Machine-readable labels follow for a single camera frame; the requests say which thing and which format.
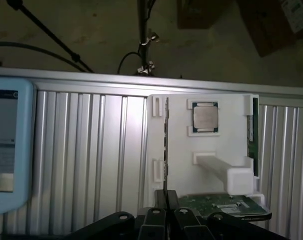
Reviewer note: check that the silver CPU chip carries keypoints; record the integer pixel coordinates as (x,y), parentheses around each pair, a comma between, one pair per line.
(205,117)

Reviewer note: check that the large labelled cardboard box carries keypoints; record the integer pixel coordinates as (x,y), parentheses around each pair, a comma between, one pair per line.
(274,25)

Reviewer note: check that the light blue teach pendant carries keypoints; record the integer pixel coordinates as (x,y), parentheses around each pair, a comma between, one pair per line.
(6,140)

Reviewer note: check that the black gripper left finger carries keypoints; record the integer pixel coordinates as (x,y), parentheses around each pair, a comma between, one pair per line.
(151,225)

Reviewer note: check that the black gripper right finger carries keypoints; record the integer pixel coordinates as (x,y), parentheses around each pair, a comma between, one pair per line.
(186,225)

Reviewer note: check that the white parts rack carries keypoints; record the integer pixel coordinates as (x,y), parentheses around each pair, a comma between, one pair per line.
(179,150)

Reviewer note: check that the black tripod pole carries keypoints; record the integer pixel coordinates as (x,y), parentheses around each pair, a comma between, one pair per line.
(143,25)

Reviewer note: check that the green circuit board bottom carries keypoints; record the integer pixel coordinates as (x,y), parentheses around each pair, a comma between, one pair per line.
(216,202)

